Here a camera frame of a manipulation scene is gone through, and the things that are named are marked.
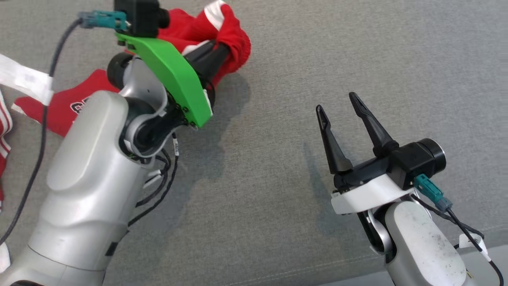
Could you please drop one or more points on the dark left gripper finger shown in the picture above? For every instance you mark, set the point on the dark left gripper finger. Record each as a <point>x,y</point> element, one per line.
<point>208,51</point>
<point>214,65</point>

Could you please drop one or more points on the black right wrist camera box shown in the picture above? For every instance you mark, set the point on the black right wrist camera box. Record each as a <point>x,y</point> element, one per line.
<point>416,159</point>

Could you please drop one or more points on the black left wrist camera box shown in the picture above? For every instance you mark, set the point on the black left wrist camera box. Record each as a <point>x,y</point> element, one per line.
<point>139,16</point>

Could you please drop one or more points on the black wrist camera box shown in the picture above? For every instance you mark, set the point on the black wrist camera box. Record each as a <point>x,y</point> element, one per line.
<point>139,16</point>
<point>416,159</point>

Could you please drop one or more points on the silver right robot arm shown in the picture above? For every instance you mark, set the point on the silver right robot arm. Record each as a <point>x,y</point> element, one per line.
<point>420,246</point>

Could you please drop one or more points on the red shorts with white stripes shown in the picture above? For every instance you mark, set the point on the red shorts with white stripes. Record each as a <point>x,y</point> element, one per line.
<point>234,35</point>

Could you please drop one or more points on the red shirt with white sleeves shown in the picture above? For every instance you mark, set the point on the red shirt with white sleeves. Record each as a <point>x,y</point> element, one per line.
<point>4,119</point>

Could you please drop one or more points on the white paper tape label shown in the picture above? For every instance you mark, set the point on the white paper tape label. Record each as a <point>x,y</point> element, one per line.
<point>24,77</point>

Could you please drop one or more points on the teal left camera connector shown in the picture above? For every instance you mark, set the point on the teal left camera connector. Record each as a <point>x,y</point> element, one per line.
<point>103,19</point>

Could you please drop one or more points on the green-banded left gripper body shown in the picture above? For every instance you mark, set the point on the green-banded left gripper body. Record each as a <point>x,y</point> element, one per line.
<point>174,75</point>

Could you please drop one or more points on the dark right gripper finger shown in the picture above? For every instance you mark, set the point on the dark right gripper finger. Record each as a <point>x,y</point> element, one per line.
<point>377,137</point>
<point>335,153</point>

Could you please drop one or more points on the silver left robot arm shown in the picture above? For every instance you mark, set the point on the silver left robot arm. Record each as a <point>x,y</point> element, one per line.
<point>87,178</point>

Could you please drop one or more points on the grey fabric sofa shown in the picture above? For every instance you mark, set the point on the grey fabric sofa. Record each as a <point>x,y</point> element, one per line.
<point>278,59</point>

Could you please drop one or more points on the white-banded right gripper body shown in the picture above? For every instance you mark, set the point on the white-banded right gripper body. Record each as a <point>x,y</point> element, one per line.
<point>369,194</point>

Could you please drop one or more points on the teal right camera connector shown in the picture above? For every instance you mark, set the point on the teal right camera connector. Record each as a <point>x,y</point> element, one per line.
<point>428,188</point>

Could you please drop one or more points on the teal camera connector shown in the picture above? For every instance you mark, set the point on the teal camera connector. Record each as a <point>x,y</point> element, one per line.
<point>103,19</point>
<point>428,188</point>

